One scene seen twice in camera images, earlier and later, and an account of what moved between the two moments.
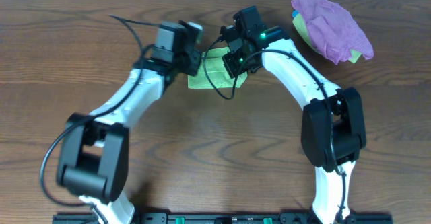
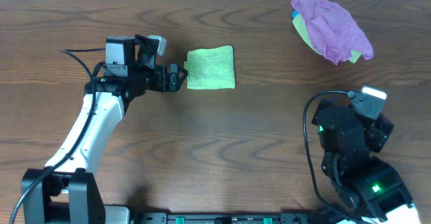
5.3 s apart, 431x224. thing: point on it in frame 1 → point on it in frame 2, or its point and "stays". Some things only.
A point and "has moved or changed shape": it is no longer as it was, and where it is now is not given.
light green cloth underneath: [302, 27] stays
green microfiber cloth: [213, 74] has moved or changed shape
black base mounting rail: [223, 218] stays
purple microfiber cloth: [334, 30] stays
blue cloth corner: [294, 13] stays
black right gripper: [234, 69] → [374, 134]
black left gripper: [194, 59] → [172, 85]
